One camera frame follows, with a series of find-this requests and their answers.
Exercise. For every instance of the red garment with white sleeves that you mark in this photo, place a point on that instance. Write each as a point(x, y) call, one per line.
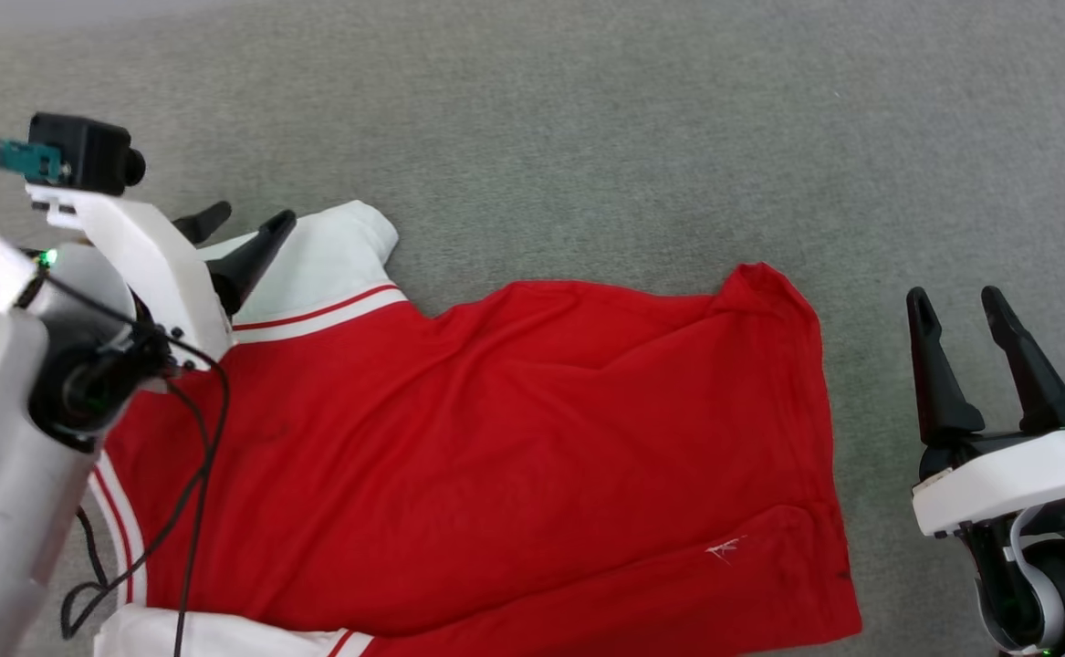
point(495, 456)

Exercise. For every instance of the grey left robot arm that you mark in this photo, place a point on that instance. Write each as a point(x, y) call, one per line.
point(3, 456)

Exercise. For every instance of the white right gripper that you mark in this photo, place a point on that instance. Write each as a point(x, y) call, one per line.
point(1016, 474)

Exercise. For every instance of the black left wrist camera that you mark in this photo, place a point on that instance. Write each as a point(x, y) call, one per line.
point(85, 151)

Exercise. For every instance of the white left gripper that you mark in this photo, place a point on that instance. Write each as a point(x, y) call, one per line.
point(149, 260)

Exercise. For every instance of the teal left camera connector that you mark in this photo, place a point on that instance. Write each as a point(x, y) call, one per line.
point(26, 160)

